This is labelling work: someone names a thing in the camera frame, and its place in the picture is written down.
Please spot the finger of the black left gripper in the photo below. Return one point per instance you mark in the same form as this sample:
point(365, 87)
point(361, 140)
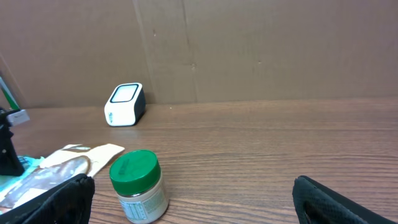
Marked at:
point(10, 163)

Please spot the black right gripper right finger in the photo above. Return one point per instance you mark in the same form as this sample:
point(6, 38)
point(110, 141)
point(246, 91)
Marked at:
point(317, 204)

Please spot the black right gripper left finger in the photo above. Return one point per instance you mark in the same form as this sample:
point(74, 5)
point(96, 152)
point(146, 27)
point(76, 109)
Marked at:
point(68, 202)

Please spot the beige brown snack bag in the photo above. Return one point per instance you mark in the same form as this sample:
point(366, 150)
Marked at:
point(63, 164)

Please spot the green lid jar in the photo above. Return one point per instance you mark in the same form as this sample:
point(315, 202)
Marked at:
point(140, 187)

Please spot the white barcode scanner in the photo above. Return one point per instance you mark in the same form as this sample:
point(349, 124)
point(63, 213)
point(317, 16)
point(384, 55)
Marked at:
point(126, 105)

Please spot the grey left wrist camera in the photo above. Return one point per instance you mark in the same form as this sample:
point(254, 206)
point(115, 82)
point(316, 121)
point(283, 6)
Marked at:
point(15, 117)

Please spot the green white object at wall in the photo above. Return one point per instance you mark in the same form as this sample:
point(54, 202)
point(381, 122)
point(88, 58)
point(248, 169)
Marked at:
point(8, 95)

